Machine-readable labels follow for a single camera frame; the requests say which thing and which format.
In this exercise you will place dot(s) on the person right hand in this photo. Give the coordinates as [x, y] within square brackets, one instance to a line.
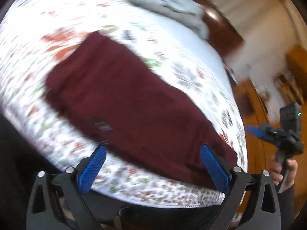
[276, 168]

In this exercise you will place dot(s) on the floral quilted bedspread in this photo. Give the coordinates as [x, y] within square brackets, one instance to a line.
[36, 35]

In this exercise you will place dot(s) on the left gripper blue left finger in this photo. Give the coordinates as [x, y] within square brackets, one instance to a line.
[88, 169]

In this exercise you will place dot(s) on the beige curtain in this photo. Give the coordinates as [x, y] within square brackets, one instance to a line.
[239, 4]

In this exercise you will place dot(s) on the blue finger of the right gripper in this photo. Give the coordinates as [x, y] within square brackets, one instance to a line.
[255, 131]

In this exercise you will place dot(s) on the person dark trouser leg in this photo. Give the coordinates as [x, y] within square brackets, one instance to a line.
[126, 216]

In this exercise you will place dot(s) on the maroon pants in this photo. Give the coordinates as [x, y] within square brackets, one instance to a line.
[110, 95]

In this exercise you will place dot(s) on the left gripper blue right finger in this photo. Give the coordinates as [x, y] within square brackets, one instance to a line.
[220, 177]

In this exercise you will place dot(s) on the dark wooden headboard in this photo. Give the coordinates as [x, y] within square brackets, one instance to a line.
[223, 37]

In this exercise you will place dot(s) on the dark sleeved right forearm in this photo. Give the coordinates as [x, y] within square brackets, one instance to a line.
[286, 201]

